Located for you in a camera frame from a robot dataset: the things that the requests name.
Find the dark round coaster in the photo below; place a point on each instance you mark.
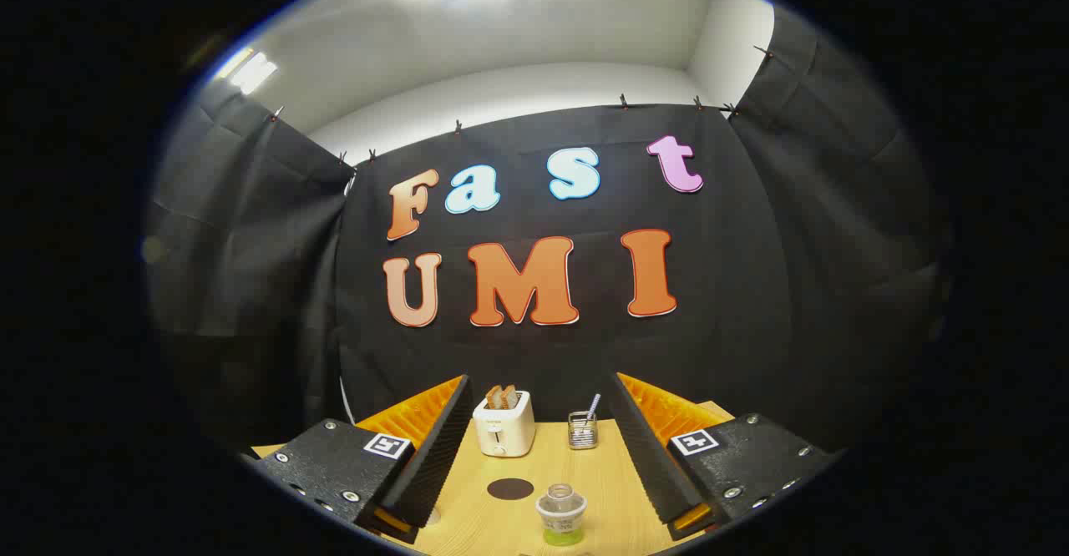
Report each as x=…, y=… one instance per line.
x=510, y=489

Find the white toaster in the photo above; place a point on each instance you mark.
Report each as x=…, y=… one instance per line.
x=504, y=432

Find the black backdrop cloth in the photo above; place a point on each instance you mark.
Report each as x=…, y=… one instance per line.
x=752, y=289

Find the clear juice bottle white label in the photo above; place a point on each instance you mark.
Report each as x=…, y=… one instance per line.
x=561, y=513

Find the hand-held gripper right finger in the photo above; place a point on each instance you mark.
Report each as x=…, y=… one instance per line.
x=647, y=456

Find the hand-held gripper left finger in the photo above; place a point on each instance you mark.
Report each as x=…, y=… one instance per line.
x=434, y=456

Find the toast slice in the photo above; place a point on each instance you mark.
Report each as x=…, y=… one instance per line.
x=494, y=397
x=510, y=396

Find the striped straw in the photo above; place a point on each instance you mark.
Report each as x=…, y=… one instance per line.
x=594, y=406

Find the wooden table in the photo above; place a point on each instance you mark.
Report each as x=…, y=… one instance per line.
x=493, y=531

